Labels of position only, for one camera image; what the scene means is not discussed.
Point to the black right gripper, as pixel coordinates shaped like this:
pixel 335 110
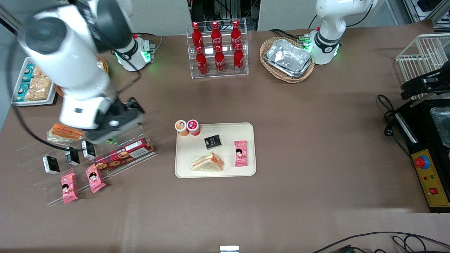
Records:
pixel 120 111

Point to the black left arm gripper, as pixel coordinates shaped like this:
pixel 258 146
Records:
pixel 433 80

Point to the triangular sandwich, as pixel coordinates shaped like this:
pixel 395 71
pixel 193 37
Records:
pixel 209 163

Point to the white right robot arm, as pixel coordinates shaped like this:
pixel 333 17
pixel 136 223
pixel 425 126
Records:
pixel 70 63

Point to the aluminium foil tray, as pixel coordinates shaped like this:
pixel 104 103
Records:
pixel 299 74
pixel 442 124
pixel 288 56

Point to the orange wrapped sandwich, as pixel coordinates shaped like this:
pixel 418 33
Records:
pixel 65 133

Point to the beige plastic tray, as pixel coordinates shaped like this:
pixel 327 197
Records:
pixel 190 147

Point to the white rectangular snack tray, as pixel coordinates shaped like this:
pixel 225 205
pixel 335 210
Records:
pixel 21 102

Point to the green lid jar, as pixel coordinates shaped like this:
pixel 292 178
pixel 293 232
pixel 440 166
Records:
pixel 111 141

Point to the red plaid biscuit box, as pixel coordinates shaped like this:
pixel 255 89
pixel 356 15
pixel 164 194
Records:
pixel 123 154

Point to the small black box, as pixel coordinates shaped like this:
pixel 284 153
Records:
pixel 51 165
pixel 72 157
pixel 88 150
pixel 213 142

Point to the dark wicker basket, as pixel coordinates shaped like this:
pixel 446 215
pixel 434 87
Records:
pixel 105 72

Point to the clear bag of snacks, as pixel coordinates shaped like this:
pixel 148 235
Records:
pixel 101 65
pixel 38 72
pixel 40 89

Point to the pink snack pack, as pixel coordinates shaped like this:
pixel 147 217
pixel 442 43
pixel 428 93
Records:
pixel 240 153
pixel 95 178
pixel 69 188

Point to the orange lid jar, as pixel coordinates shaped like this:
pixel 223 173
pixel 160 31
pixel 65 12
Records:
pixel 181 126

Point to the black sealing machine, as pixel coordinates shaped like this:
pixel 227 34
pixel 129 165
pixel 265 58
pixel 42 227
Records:
pixel 418 147

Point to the red lid jar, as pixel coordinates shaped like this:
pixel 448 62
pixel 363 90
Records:
pixel 193 126

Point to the red emergency stop button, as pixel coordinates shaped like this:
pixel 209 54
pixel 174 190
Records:
pixel 422 162

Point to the clear acrylic display stand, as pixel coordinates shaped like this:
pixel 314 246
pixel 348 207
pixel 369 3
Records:
pixel 35 154

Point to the teal snack pack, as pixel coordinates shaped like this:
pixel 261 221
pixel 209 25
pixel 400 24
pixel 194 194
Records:
pixel 29 72
pixel 23 92

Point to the red cola bottle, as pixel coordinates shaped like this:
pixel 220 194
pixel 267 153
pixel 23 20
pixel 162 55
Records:
pixel 216 34
pixel 197 35
pixel 238 59
pixel 219 61
pixel 201 62
pixel 236 33

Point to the clear acrylic bottle rack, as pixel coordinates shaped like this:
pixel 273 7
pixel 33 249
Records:
pixel 226 73

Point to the brown table cover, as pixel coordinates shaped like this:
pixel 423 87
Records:
pixel 316 140

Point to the black equipment rack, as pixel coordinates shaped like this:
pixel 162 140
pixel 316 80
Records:
pixel 225 12

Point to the light wicker basket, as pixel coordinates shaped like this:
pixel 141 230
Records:
pixel 269 47

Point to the grey aluminium frame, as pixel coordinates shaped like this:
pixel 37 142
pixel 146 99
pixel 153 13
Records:
pixel 425 8

